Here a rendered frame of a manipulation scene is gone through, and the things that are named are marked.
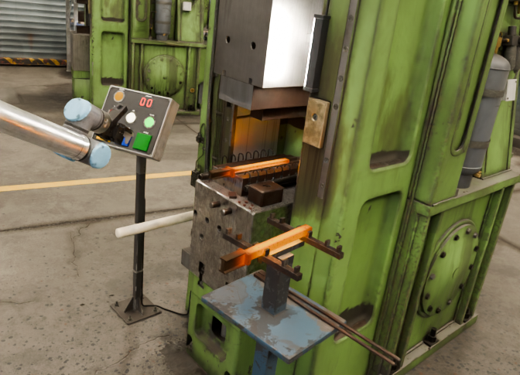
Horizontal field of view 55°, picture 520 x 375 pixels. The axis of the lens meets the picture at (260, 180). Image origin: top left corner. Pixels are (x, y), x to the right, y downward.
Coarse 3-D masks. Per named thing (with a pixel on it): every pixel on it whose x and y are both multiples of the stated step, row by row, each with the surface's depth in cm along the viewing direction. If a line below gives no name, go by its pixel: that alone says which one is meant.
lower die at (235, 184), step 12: (276, 156) 235; (288, 156) 234; (216, 168) 212; (288, 168) 218; (216, 180) 213; (228, 180) 207; (240, 180) 201; (252, 180) 203; (264, 180) 208; (240, 192) 202
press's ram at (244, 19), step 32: (224, 0) 191; (256, 0) 178; (288, 0) 177; (320, 0) 187; (224, 32) 194; (256, 32) 181; (288, 32) 182; (224, 64) 197; (256, 64) 183; (288, 64) 187
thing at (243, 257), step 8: (304, 224) 170; (288, 232) 163; (296, 232) 163; (304, 232) 165; (272, 240) 156; (280, 240) 156; (288, 240) 160; (240, 248) 148; (248, 248) 149; (256, 248) 150; (264, 248) 151; (272, 248) 154; (224, 256) 141; (232, 256) 142; (240, 256) 144; (248, 256) 145; (256, 256) 149; (224, 264) 140; (232, 264) 143; (240, 264) 145; (248, 264) 146; (224, 272) 141
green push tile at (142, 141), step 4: (136, 136) 224; (140, 136) 223; (144, 136) 223; (148, 136) 222; (136, 140) 224; (140, 140) 223; (144, 140) 222; (148, 140) 222; (136, 144) 223; (140, 144) 223; (144, 144) 222; (148, 144) 221; (136, 148) 223; (140, 148) 222; (144, 148) 221
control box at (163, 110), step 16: (112, 96) 233; (128, 96) 231; (144, 96) 228; (160, 96) 226; (128, 112) 229; (144, 112) 226; (160, 112) 224; (176, 112) 231; (144, 128) 225; (160, 128) 222; (112, 144) 228; (160, 144) 224
